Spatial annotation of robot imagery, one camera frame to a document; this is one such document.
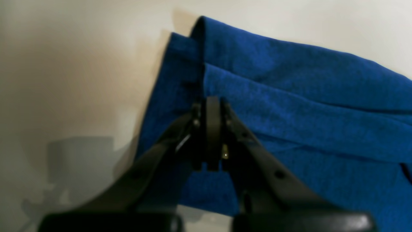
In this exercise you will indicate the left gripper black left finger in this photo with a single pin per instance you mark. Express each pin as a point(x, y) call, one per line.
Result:
point(145, 198)

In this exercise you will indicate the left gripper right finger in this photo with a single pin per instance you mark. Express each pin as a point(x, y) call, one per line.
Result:
point(271, 198)

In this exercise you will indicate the dark blue t-shirt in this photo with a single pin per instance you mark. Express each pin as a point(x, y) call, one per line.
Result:
point(340, 123)

